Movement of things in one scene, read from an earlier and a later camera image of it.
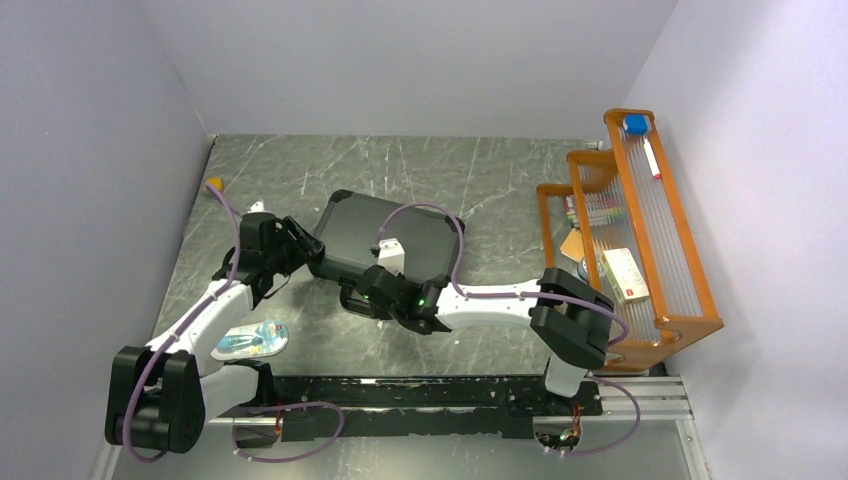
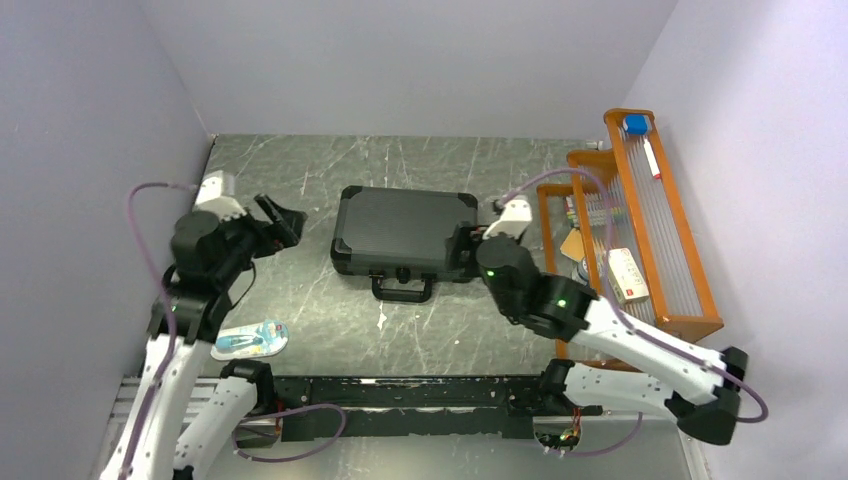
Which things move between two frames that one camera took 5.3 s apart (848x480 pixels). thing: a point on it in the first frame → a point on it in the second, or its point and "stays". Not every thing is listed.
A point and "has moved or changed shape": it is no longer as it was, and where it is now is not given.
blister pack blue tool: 262,338 stays
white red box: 623,276 stays
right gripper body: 387,314 → 479,234
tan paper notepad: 573,246 stays
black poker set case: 352,225 has moved or changed shape
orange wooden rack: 621,225 stays
